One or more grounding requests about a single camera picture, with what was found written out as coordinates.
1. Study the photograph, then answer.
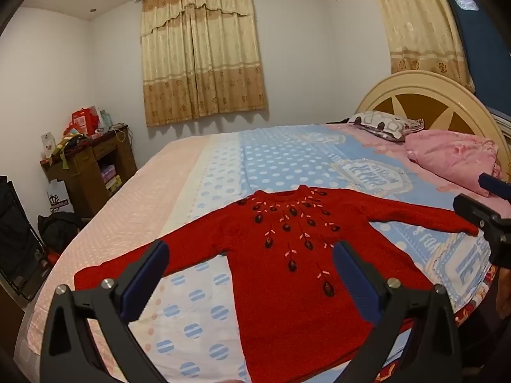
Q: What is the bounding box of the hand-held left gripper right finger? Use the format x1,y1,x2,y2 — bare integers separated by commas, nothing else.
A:
332,240,464,383

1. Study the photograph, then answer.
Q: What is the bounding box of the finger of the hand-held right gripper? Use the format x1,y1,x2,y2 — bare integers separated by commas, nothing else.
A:
478,173,511,201
453,193,506,230

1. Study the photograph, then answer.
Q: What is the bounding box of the narrow beige floral curtain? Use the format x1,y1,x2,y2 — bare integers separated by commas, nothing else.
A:
369,0,477,93

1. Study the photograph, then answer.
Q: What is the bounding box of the black bag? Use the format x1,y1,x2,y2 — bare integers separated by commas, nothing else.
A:
38,211,86,254

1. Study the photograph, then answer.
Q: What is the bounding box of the patterned white and purple pillow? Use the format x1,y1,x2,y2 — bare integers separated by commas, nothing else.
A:
347,110,426,143

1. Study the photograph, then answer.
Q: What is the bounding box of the red gift bag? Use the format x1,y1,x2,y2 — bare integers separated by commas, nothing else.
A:
71,108,100,136

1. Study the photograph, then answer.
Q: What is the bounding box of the white paper bag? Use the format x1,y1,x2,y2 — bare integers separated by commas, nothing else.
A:
46,179,75,213

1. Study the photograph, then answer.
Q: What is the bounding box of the brown wooden desk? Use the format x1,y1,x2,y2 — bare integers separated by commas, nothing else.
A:
40,124,138,214

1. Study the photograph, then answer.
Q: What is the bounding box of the pink quilted pillow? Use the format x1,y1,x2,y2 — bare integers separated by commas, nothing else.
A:
405,129,503,197

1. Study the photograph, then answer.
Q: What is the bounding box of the dark blue window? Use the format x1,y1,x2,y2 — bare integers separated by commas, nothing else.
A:
439,0,511,128

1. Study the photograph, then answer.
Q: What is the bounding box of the red knitted sweater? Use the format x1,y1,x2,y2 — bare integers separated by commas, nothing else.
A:
74,184,480,383

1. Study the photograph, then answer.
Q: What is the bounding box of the wide beige floral curtain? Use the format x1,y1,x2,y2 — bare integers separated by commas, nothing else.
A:
138,0,269,128

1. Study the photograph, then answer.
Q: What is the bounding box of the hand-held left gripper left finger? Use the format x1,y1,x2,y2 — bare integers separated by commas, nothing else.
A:
40,239,176,383

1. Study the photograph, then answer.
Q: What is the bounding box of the white card box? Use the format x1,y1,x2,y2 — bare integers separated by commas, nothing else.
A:
40,131,57,157

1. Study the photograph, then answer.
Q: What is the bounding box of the green and yellow strap bag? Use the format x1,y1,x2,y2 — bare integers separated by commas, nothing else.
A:
50,133,90,172

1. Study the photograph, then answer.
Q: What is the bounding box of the dotted pink and blue blanket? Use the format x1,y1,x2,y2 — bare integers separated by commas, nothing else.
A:
14,122,504,383

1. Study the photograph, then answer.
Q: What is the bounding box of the cream and brown bed headboard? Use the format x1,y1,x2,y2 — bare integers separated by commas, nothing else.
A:
353,70,511,168

